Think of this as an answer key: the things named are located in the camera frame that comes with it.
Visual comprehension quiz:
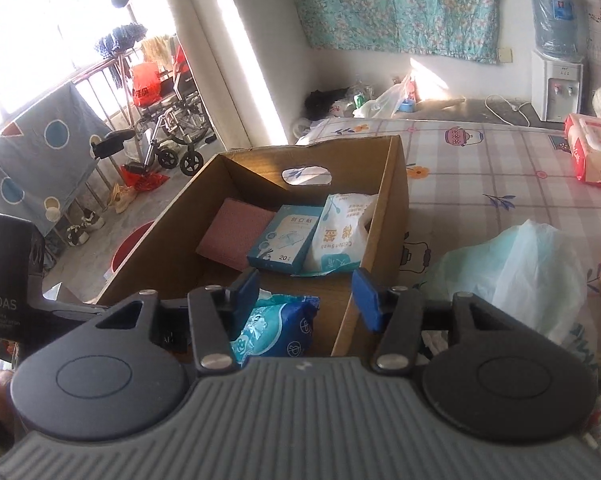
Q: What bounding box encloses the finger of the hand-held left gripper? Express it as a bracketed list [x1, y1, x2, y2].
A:
[43, 299, 114, 323]

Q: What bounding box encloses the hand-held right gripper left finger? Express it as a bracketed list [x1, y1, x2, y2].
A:
[88, 267, 261, 376]

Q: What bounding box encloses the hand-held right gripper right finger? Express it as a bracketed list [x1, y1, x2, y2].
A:
[353, 267, 511, 376]

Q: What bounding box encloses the blue wet wipes pack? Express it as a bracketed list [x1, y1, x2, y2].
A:
[229, 287, 321, 366]

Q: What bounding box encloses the pink cloth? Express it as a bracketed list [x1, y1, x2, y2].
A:
[195, 197, 277, 272]

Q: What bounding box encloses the white cotton swab pack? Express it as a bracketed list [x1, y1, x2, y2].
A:
[303, 192, 378, 276]

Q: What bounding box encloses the teal plaster box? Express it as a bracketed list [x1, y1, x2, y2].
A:
[247, 205, 325, 276]

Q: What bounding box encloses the brown cardboard box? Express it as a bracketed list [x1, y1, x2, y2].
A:
[88, 135, 411, 358]

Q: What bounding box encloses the person's left hand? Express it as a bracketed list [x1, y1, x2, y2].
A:
[0, 367, 17, 418]

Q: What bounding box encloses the red basin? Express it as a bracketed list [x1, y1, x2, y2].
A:
[109, 222, 156, 273]

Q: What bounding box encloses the blue blanket with circles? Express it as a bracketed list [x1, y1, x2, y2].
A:
[0, 80, 112, 238]

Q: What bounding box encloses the beige shoe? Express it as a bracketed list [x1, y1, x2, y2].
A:
[109, 185, 140, 213]

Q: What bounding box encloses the pale green plastic bag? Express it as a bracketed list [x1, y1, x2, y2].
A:
[423, 220, 598, 348]

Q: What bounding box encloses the red cloth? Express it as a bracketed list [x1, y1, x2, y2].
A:
[119, 162, 170, 192]

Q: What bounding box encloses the printed bed sheet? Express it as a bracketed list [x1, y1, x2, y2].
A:
[295, 117, 601, 361]

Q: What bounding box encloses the white plastic bag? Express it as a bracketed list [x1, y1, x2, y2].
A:
[353, 74, 418, 120]

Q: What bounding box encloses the wheelchair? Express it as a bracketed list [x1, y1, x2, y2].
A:
[91, 42, 216, 177]

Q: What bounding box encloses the black bag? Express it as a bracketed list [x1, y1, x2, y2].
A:
[305, 87, 353, 121]

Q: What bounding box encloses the red plastic bag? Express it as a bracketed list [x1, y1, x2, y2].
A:
[131, 61, 162, 108]

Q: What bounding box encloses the blue hanging laundry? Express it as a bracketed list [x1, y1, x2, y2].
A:
[94, 24, 146, 58]

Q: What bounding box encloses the yellow hanging cloth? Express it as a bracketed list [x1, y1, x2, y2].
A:
[140, 35, 174, 66]

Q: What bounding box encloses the red tissue multipack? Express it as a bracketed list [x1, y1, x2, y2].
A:
[564, 112, 601, 191]

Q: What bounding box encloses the white water dispenser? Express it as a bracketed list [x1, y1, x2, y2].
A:
[530, 49, 585, 123]

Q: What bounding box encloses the white cable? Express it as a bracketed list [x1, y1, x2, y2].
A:
[484, 94, 533, 128]

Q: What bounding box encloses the teal floral wall cloth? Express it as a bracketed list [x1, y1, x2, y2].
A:
[288, 0, 516, 65]

